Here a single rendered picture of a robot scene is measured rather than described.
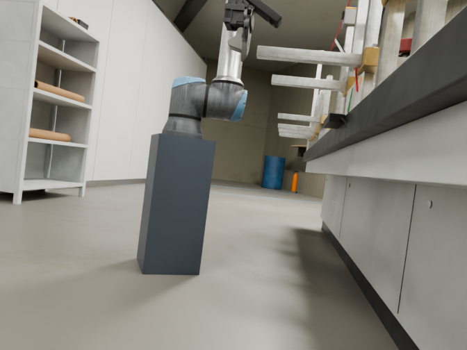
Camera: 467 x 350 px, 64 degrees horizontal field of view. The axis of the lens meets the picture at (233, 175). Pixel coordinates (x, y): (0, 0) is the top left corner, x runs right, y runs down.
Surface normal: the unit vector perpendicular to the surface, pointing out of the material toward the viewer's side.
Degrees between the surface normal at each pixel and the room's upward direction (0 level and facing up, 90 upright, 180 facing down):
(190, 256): 90
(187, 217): 90
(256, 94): 90
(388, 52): 90
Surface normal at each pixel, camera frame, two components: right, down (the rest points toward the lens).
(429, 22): -0.14, 0.01
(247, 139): 0.34, 0.07
